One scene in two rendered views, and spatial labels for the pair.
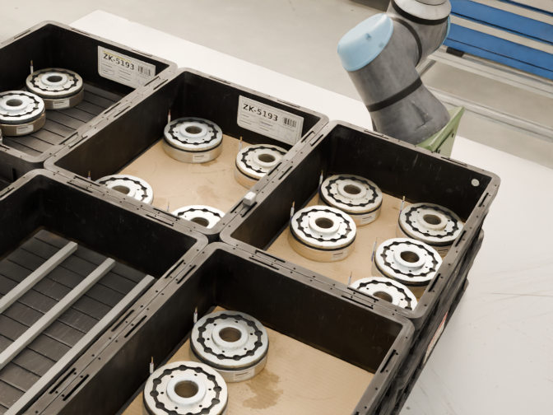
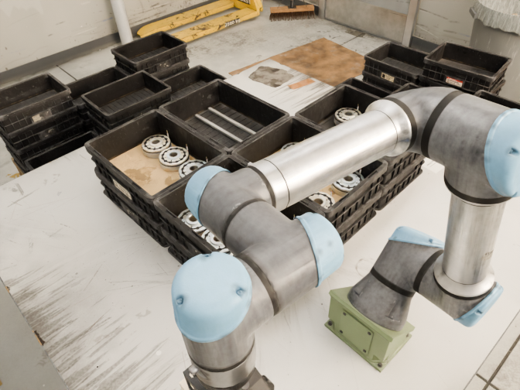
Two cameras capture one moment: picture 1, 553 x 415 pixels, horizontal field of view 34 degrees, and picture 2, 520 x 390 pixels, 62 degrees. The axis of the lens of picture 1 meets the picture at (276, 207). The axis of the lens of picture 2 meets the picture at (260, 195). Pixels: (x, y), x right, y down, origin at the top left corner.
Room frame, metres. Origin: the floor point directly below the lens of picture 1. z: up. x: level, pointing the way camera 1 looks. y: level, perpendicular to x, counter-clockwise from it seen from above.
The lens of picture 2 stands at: (1.50, -0.88, 1.77)
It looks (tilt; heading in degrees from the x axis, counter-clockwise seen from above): 43 degrees down; 114
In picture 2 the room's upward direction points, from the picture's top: 3 degrees counter-clockwise
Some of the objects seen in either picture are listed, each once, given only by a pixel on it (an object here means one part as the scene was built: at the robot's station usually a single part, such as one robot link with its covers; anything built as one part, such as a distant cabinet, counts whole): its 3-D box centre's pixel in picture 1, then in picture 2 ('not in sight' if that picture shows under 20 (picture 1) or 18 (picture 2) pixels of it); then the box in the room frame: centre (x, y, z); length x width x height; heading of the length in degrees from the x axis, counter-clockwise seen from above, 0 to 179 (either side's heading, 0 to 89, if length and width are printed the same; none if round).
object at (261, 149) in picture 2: (193, 172); (306, 172); (1.21, 0.14, 0.87); 0.40 x 0.30 x 0.11; 157
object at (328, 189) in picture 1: (351, 193); not in sight; (1.22, -0.12, 0.86); 0.10 x 0.10 x 0.01
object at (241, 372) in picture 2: not in sight; (220, 350); (1.36, -0.69, 1.31); 0.08 x 0.08 x 0.05
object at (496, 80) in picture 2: not in sight; (456, 94); (1.68, 1.71, 0.37); 0.42 x 0.34 x 0.46; 156
